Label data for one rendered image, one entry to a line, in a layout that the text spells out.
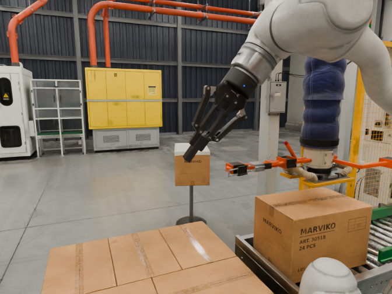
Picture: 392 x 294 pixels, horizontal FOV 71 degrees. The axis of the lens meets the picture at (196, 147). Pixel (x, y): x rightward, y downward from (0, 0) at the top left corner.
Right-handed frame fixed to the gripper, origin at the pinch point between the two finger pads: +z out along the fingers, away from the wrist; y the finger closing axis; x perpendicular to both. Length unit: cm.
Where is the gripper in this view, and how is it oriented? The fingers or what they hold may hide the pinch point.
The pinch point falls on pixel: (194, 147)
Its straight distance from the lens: 64.6
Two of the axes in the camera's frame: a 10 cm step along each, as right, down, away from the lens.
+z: -5.8, 8.2, 0.7
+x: 2.0, 2.2, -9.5
